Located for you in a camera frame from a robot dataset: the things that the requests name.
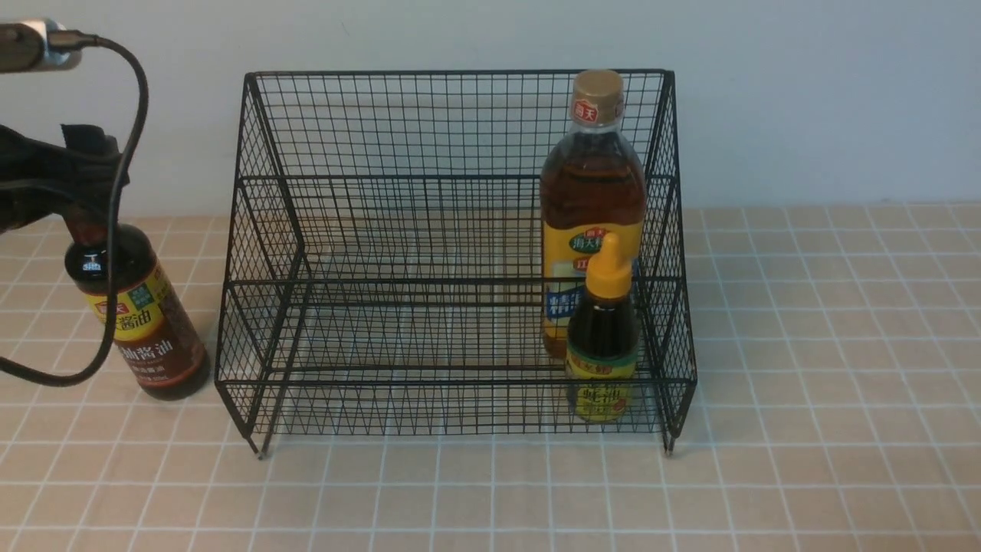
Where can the black wire mesh rack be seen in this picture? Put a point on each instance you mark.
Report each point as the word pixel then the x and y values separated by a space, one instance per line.
pixel 384 273

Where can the small yellow-capped sauce bottle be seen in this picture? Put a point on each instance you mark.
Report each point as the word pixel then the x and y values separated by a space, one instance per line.
pixel 602 338

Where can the large amber cooking wine bottle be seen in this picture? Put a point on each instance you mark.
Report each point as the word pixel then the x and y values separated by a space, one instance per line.
pixel 591 184

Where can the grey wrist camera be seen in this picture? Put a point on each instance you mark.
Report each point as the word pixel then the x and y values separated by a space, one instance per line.
pixel 26 48

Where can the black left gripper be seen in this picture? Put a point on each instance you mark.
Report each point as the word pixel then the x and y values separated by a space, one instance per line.
pixel 80 181

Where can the dark soy sauce bottle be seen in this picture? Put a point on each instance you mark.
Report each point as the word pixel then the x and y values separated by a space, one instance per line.
pixel 154 333

